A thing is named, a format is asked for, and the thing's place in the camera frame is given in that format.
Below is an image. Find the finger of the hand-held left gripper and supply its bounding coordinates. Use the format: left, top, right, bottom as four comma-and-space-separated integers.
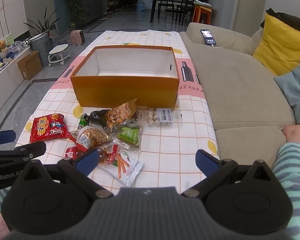
0, 130, 16, 147
0, 141, 46, 167

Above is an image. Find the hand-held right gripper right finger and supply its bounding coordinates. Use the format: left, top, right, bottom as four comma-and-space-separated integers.
181, 149, 274, 198

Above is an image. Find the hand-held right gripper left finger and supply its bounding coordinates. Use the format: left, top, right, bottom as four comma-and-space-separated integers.
24, 149, 113, 199

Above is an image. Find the small red snack packet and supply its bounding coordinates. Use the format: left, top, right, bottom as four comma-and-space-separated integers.
64, 145, 84, 161

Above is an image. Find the clear braised meat packet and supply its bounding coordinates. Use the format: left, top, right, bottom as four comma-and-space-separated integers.
97, 144, 120, 166

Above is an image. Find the clear peanut packet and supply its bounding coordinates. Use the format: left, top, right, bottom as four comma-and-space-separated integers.
74, 126, 113, 152

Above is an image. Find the large red snack packet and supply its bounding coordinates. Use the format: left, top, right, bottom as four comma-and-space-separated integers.
29, 114, 69, 143

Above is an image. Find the white spicy strip packet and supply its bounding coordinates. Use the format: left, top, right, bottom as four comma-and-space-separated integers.
97, 151, 145, 187

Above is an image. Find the dark snack packet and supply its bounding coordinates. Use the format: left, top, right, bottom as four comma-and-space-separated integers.
77, 109, 110, 130

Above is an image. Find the green snack packet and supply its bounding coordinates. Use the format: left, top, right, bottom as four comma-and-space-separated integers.
117, 125, 140, 148

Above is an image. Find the orange bean snack packet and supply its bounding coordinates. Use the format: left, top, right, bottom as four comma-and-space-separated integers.
104, 99, 138, 132

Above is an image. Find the clear egg snack pack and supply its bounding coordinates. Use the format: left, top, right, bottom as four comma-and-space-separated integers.
145, 107, 182, 127

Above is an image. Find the orange cardboard box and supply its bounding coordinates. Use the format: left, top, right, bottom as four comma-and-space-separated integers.
70, 45, 181, 108

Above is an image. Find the checked lemon print tablecloth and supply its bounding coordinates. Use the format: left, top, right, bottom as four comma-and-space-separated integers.
15, 30, 220, 188

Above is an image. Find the white low cabinet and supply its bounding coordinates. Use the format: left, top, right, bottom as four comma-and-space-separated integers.
0, 47, 33, 105

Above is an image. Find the brown cardboard carton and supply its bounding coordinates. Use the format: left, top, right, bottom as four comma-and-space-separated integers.
17, 51, 43, 81

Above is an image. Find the beige sofa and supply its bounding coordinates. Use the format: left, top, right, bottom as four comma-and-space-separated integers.
179, 22, 300, 170

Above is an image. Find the person's right striped leg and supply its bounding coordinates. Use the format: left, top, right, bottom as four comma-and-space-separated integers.
272, 142, 300, 233

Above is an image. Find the person's bare foot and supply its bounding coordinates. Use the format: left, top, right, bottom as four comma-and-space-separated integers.
282, 124, 300, 142

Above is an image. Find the grey trash bin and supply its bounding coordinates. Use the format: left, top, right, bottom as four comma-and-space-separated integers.
29, 32, 54, 67

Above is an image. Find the white rolling stool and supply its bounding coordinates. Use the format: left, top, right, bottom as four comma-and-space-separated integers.
48, 44, 71, 67

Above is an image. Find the light blue cushion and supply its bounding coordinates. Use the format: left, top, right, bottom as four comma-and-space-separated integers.
274, 56, 300, 125

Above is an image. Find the spiky potted plant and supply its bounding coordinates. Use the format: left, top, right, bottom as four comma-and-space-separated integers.
24, 7, 62, 39

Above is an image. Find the pink space heater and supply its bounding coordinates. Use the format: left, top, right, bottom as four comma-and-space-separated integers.
70, 29, 83, 46

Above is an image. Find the black smartphone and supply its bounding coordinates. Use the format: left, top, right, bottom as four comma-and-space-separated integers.
200, 29, 217, 46

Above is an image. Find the yellow cushion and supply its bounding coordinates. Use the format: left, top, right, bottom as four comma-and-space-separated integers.
253, 12, 300, 77

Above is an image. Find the orange stool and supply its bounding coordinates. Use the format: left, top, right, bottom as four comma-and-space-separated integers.
192, 4, 213, 25

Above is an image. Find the dark drawer cabinet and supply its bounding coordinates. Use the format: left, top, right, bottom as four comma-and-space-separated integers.
76, 0, 103, 29

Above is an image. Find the stack of papers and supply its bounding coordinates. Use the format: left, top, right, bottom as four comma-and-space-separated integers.
194, 0, 215, 10

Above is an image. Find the dark blanket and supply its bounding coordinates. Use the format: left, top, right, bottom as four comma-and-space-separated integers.
260, 7, 300, 30

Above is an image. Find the white charging cable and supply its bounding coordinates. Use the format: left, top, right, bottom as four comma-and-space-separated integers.
212, 34, 237, 48

